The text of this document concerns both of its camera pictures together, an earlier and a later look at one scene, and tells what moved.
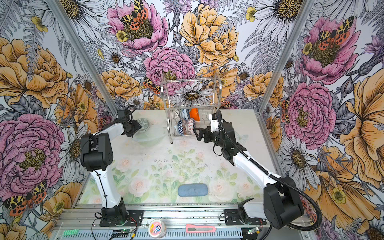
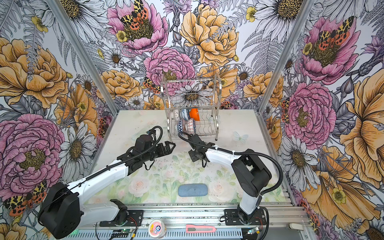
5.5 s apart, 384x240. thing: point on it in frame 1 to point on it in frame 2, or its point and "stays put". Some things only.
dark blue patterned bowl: x=190 y=125 stays put
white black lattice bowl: x=176 y=114 stays put
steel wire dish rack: x=188 y=101 stays put
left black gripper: x=137 y=126 to x=168 y=151
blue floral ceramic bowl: x=184 y=113 stays put
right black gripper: x=201 y=133 to x=193 y=158
